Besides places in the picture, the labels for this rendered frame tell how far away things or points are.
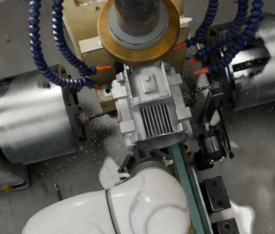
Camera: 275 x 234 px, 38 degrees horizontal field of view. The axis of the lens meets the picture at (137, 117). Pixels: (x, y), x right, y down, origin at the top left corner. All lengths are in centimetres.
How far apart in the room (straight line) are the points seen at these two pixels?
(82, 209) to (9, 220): 72
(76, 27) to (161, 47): 40
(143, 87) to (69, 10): 29
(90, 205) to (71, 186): 66
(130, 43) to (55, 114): 30
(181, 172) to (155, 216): 58
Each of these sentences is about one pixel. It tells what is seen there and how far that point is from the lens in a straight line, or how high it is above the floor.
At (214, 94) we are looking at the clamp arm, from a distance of 93.
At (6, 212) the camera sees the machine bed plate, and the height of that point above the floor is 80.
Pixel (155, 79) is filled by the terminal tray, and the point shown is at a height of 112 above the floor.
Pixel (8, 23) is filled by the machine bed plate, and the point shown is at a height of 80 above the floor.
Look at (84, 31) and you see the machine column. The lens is 124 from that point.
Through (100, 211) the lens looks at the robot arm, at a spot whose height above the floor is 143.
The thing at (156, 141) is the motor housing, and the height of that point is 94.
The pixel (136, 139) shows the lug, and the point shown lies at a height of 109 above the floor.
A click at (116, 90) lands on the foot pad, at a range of 111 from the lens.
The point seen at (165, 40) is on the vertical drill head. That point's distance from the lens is 88.
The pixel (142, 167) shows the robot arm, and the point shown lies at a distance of 79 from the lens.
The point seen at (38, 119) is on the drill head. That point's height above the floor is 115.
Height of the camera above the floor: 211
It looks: 73 degrees down
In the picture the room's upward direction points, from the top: 8 degrees counter-clockwise
